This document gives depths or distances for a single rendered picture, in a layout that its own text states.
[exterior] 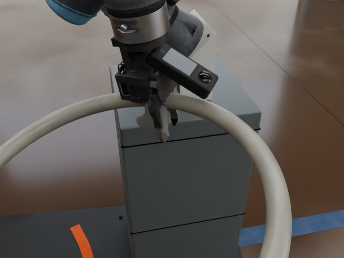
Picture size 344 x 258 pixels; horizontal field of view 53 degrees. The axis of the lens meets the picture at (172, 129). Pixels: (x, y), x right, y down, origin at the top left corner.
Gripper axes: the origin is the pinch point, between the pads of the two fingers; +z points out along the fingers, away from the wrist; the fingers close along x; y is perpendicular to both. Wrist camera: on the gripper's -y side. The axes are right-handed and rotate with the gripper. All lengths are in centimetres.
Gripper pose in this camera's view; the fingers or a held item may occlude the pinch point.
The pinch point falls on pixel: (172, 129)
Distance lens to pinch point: 67.8
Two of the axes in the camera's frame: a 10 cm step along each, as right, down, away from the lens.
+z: 1.4, 7.5, 6.5
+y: -9.1, -1.6, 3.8
